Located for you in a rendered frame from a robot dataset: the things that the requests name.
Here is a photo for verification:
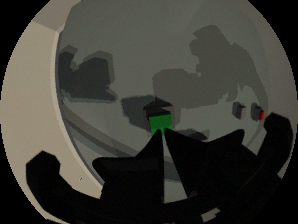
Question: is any red button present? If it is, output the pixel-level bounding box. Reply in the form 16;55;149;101
253;107;265;123

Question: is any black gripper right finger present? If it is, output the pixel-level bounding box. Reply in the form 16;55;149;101
164;128;245;197

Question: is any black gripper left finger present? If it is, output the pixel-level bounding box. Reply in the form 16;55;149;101
92;129;165;204

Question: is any green button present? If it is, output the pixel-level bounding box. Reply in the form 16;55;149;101
142;103;176;137

